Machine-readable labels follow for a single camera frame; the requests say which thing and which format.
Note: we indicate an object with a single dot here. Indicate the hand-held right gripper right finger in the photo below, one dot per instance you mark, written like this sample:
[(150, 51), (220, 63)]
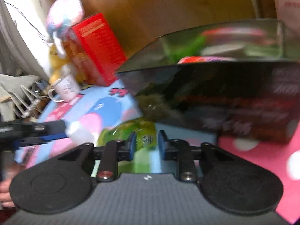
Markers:
[(161, 143)]

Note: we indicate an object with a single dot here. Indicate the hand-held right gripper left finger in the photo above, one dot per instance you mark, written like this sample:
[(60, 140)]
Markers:
[(132, 143)]

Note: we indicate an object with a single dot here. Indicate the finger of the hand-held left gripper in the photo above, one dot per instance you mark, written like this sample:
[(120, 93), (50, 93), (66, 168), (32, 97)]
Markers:
[(39, 127), (39, 140)]

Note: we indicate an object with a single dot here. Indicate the green cracker packet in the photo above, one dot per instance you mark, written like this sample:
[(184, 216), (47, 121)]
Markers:
[(143, 136)]

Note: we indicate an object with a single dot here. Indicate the black printed cardboard box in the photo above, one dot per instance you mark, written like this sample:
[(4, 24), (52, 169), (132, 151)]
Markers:
[(222, 93)]

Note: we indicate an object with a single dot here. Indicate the person's left hand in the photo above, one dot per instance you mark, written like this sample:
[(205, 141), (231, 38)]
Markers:
[(5, 195)]

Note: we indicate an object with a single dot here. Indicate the white enamel mug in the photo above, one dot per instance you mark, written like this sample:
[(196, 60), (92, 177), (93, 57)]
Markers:
[(68, 88)]

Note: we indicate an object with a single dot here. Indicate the yellow plush duck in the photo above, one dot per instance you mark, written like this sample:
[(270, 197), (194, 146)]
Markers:
[(57, 61)]

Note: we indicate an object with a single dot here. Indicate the printed pig blanket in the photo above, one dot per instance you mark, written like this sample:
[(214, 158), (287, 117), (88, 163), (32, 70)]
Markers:
[(257, 159)]

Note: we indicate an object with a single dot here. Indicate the red gift box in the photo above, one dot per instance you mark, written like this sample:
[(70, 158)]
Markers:
[(98, 46)]

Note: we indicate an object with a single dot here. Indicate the pink and blue plush toy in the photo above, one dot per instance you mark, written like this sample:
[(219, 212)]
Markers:
[(63, 14)]

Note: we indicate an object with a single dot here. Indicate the wooden board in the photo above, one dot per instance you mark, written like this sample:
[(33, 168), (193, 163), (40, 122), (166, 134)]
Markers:
[(164, 7)]

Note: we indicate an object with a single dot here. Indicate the large pink snack bag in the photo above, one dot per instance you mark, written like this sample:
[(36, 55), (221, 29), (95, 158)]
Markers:
[(287, 2)]

